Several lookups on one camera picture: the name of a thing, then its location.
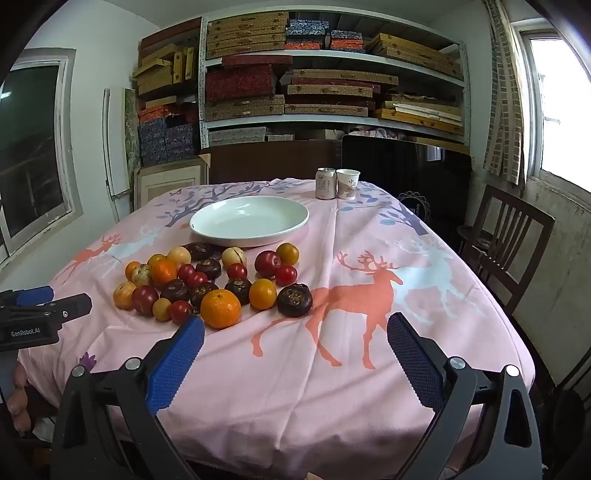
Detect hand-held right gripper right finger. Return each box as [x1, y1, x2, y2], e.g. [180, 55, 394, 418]
[387, 312, 542, 480]

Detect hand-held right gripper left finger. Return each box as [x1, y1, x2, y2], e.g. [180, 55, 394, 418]
[52, 315, 206, 480]

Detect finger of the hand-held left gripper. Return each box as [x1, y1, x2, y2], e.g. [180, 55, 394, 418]
[0, 285, 55, 308]
[0, 293, 92, 324]

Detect orange tinged round pear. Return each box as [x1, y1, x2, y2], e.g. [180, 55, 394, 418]
[113, 282, 138, 310]

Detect large orange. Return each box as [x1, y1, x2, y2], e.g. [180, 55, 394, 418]
[200, 288, 242, 329]

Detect large red tomato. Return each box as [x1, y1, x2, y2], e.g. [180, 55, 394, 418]
[254, 250, 282, 277]
[132, 285, 160, 317]

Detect dark mangosteen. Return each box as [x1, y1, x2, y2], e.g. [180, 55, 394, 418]
[160, 279, 191, 304]
[224, 278, 253, 305]
[189, 282, 219, 309]
[184, 242, 215, 261]
[276, 283, 313, 318]
[195, 259, 223, 280]

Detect white plate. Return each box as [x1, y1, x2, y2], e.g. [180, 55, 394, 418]
[189, 196, 310, 247]

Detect person's left hand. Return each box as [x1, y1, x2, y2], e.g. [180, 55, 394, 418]
[7, 364, 35, 437]

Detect pink deer print tablecloth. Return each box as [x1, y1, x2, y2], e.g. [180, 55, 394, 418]
[18, 178, 536, 467]

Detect grey framed window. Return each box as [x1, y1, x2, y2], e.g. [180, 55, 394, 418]
[0, 48, 84, 268]

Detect dark wooden chair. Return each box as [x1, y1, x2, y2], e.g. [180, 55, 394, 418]
[457, 185, 555, 315]

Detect beige framed picture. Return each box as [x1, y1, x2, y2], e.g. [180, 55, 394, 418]
[134, 154, 211, 209]

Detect white leaning board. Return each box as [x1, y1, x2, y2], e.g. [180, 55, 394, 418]
[102, 88, 132, 222]

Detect white paper cup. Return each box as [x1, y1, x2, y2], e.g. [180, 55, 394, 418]
[336, 169, 361, 200]

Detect mottled green board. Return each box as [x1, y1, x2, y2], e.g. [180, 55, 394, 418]
[124, 88, 141, 171]

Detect stack of blue patterned boxes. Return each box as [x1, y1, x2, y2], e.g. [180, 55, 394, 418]
[137, 105, 200, 167]

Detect pink drink can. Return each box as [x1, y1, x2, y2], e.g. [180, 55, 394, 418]
[315, 167, 338, 200]

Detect black glossy panel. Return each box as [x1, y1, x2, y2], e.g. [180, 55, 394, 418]
[342, 135, 474, 252]

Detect dark brown board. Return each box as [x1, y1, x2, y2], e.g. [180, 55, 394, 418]
[210, 141, 342, 185]

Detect pink cloth bundle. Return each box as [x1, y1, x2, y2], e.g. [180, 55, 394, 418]
[346, 127, 407, 139]

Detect pale grey flat box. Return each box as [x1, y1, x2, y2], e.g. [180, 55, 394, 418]
[208, 128, 269, 146]

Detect stack of pale wooden boards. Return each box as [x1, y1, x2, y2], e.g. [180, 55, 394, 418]
[376, 95, 462, 134]

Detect stack of yellow brown boxes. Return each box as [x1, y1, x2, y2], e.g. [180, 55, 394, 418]
[133, 18, 204, 99]

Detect white metal shelf rack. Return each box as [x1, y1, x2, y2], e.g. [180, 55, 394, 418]
[198, 9, 472, 144]

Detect checkered beige curtain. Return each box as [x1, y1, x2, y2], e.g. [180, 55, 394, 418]
[482, 0, 527, 185]

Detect thick dark red box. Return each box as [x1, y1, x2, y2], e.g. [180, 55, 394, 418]
[205, 65, 278, 102]

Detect white framed window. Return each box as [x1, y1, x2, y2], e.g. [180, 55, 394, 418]
[517, 18, 591, 195]

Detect flat dark red box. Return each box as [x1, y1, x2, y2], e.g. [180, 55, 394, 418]
[222, 54, 294, 66]

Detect stacks of woven tan boxes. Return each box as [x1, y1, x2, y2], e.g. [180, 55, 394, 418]
[205, 11, 465, 123]

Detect blue orange patterned box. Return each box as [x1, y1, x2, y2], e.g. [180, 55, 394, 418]
[285, 19, 329, 51]
[330, 30, 365, 51]

